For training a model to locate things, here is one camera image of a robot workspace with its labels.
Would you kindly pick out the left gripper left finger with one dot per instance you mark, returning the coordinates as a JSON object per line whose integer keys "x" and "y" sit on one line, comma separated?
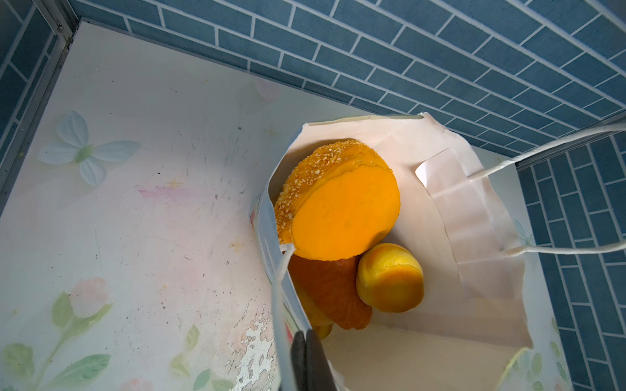
{"x": 298, "y": 357}

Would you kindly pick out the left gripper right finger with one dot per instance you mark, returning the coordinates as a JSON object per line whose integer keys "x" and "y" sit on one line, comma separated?
{"x": 319, "y": 377}

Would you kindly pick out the reddish brown croissant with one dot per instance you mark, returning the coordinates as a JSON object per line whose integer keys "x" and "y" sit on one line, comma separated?
{"x": 332, "y": 286}

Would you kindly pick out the yellow orange round bun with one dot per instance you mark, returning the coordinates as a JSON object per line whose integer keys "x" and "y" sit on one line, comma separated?
{"x": 390, "y": 279}

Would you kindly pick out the sesame oval bread loaf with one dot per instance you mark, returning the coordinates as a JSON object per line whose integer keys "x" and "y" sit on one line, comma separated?
{"x": 337, "y": 202}

